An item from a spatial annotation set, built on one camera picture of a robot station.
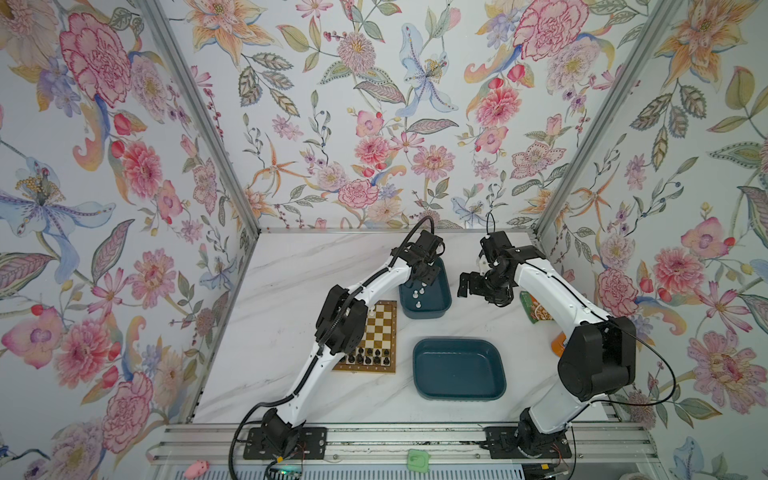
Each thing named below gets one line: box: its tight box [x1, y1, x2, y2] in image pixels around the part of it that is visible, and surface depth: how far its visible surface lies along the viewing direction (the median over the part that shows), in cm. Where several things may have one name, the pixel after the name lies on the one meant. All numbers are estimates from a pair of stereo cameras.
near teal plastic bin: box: [412, 337, 507, 401], surface depth 87 cm
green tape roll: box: [407, 449, 430, 473], surface depth 72 cm
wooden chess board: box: [333, 300, 397, 373], surface depth 90 cm
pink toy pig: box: [184, 459, 211, 480], surface depth 71 cm
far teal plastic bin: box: [398, 257, 453, 320], surface depth 102 cm
